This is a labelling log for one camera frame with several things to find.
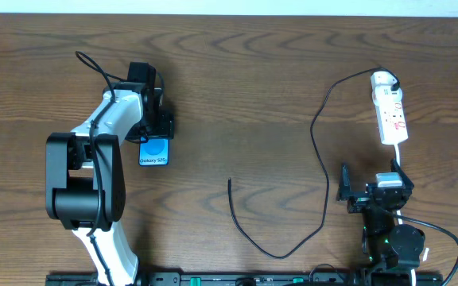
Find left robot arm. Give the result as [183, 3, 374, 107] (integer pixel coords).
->
[45, 62, 174, 285]

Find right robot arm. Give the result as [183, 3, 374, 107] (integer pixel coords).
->
[336, 159, 425, 285]

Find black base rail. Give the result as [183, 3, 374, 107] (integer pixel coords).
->
[45, 269, 443, 286]

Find blue Galaxy smartphone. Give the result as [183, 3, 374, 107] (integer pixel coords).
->
[138, 139, 170, 167]

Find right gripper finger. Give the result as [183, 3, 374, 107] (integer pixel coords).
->
[336, 164, 351, 201]
[390, 159, 414, 190]

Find black charging cable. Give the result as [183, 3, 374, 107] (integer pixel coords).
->
[227, 67, 401, 260]

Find white power strip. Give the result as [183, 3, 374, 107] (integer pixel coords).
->
[372, 86, 408, 145]

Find white USB charger adapter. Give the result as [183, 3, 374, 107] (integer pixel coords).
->
[371, 70, 400, 91]

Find black right camera cable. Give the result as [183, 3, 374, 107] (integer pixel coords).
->
[371, 202, 458, 286]

